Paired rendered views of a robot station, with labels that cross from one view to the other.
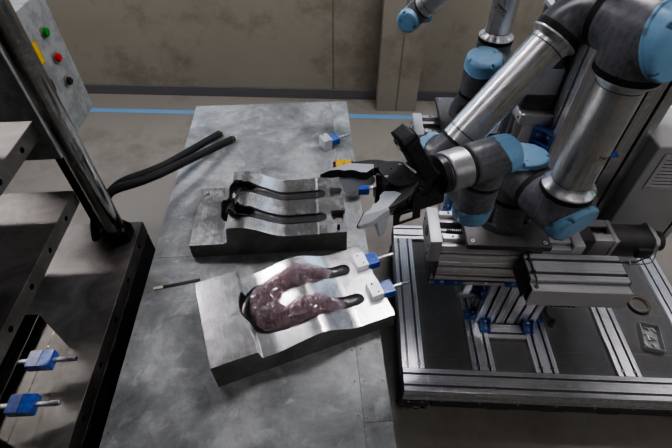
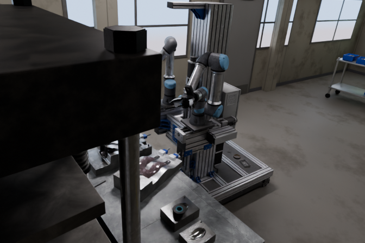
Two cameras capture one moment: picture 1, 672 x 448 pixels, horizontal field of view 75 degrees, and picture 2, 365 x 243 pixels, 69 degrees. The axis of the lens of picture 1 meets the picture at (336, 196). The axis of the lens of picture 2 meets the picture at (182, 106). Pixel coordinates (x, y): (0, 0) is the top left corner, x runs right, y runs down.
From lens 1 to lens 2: 1.24 m
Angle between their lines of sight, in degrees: 36
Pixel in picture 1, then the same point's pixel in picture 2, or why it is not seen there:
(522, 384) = (219, 191)
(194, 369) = not seen: hidden behind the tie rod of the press
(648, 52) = (221, 63)
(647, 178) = (226, 102)
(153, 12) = not seen: outside the picture
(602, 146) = (219, 87)
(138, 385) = (111, 215)
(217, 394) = (142, 204)
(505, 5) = (170, 66)
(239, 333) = (142, 179)
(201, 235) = (97, 165)
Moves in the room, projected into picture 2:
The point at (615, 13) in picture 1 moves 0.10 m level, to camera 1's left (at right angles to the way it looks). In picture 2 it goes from (212, 58) to (202, 59)
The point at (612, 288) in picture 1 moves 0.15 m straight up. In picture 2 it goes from (232, 132) to (234, 117)
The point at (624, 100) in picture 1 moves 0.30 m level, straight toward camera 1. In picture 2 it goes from (220, 75) to (224, 89)
